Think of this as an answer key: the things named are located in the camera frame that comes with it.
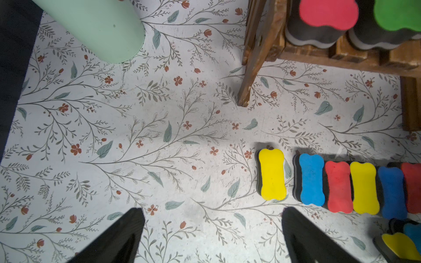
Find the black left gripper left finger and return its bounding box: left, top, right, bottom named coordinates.
left=69, top=208, right=145, bottom=263

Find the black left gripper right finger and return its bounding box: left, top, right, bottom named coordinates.
left=282, top=207, right=358, bottom=263

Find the blue eraser top shelf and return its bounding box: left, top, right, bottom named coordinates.
left=293, top=153, right=326, bottom=207
left=378, top=167, right=408, bottom=220

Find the blue eraser shelf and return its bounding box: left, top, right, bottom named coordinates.
left=293, top=153, right=326, bottom=207
left=389, top=219, right=421, bottom=253
left=378, top=167, right=408, bottom=220

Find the red eraser top shelf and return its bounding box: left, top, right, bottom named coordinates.
left=401, top=163, right=421, bottom=214
left=325, top=161, right=353, bottom=214

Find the red eraser shelf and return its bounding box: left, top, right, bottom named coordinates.
left=401, top=163, right=421, bottom=214
left=325, top=161, right=353, bottom=214
left=285, top=0, right=359, bottom=49

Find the yellow eraser top shelf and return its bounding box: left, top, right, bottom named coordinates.
left=350, top=162, right=380, bottom=215
left=257, top=149, right=287, bottom=201

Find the yellow eraser shelf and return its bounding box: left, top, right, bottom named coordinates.
left=350, top=162, right=380, bottom=215
left=257, top=149, right=287, bottom=201
left=373, top=232, right=421, bottom=263

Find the yellow eraser bottom shelf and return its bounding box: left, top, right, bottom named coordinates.
left=373, top=232, right=421, bottom=263

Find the wooden two-tier shelf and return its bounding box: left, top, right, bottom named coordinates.
left=237, top=1, right=421, bottom=132

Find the red eraser bottom shelf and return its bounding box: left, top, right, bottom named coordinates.
left=285, top=0, right=359, bottom=49

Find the green eraser bottom shelf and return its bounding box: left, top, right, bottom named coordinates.
left=348, top=0, right=421, bottom=50

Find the green pencil cup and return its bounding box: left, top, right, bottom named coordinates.
left=35, top=0, right=145, bottom=63

